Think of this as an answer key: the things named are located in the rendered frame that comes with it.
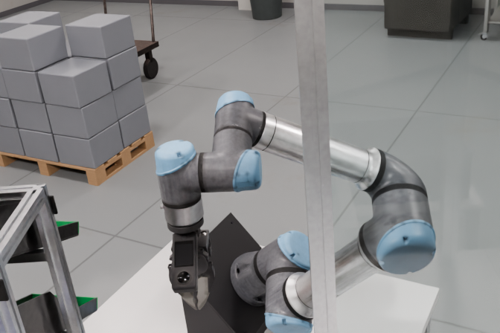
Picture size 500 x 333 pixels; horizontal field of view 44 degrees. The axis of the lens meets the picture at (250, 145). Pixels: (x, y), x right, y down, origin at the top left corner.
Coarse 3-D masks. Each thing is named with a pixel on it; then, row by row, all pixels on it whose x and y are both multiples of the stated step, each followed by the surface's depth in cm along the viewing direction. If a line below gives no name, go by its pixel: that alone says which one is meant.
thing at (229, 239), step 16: (224, 224) 180; (240, 224) 184; (224, 240) 177; (240, 240) 181; (208, 256) 170; (224, 256) 174; (224, 272) 171; (224, 288) 168; (208, 304) 163; (224, 304) 165; (240, 304) 168; (192, 320) 169; (208, 320) 166; (224, 320) 163; (240, 320) 166; (256, 320) 169
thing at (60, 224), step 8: (0, 208) 83; (8, 208) 85; (0, 216) 83; (8, 216) 85; (0, 224) 83; (32, 224) 91; (64, 224) 105; (72, 224) 102; (32, 232) 91; (64, 232) 100; (72, 232) 102; (24, 240) 89; (32, 240) 91; (40, 240) 93; (16, 248) 87; (24, 248) 89; (32, 248) 91
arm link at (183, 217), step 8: (200, 200) 118; (168, 208) 116; (184, 208) 116; (192, 208) 116; (200, 208) 118; (168, 216) 117; (176, 216) 116; (184, 216) 116; (192, 216) 117; (200, 216) 119; (176, 224) 117; (184, 224) 117; (192, 224) 118
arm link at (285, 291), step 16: (288, 272) 156; (272, 288) 155; (288, 288) 149; (304, 288) 145; (272, 304) 152; (288, 304) 148; (304, 304) 147; (272, 320) 149; (288, 320) 148; (304, 320) 149
